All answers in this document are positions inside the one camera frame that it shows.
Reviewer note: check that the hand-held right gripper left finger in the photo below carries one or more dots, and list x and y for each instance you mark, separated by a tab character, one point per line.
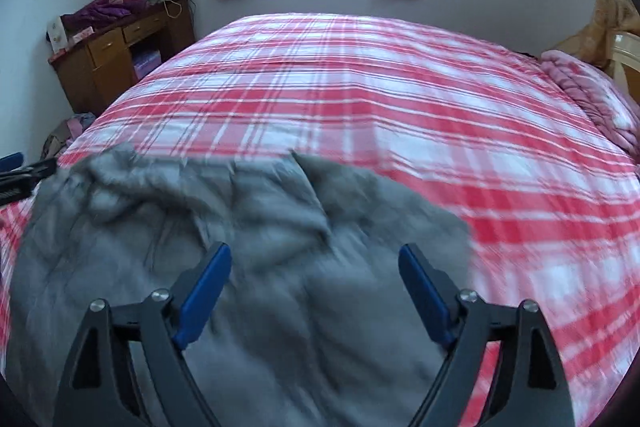
205	297

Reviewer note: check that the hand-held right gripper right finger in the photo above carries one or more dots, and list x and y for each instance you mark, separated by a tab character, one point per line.
425	297

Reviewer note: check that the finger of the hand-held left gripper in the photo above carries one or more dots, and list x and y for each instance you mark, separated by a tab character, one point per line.
10	160
30	172

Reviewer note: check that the grey puffer jacket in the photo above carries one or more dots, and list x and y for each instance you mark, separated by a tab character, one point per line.
280	307

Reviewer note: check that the pile of clothes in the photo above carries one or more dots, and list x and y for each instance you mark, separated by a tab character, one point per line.
65	134

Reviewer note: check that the wooden desk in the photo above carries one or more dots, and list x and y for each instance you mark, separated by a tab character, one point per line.
95	72

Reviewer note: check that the white printed box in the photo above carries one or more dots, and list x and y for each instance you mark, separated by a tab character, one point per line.
56	34

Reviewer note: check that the flat red box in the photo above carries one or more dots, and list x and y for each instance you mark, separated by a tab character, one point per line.
75	42

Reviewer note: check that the purple jacket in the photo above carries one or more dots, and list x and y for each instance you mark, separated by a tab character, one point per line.
100	13

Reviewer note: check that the bed with red plaid sheet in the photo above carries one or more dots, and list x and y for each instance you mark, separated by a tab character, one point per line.
375	97

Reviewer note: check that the pink quilt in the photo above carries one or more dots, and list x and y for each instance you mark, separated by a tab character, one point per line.
585	92

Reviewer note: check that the wooden headboard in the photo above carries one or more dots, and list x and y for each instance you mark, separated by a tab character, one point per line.
625	62

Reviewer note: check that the beige floral curtain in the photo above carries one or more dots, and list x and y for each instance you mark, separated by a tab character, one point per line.
610	22

